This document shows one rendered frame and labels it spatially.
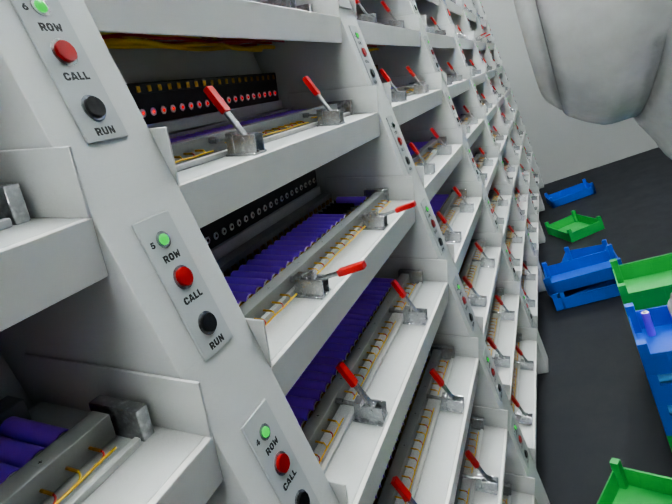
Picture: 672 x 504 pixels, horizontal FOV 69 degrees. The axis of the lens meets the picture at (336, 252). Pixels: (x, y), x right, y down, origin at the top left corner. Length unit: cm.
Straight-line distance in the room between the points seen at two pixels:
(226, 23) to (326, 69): 40
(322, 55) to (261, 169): 49
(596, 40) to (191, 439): 37
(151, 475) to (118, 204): 20
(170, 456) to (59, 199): 20
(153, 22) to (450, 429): 76
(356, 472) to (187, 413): 26
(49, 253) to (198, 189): 16
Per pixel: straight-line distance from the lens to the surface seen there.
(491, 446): 118
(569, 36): 28
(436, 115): 168
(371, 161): 100
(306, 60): 103
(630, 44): 27
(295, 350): 52
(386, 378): 75
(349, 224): 80
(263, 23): 73
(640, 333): 144
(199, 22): 61
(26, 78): 41
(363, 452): 63
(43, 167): 40
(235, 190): 52
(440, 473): 86
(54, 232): 36
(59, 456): 42
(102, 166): 41
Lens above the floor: 105
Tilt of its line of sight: 11 degrees down
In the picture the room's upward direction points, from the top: 24 degrees counter-clockwise
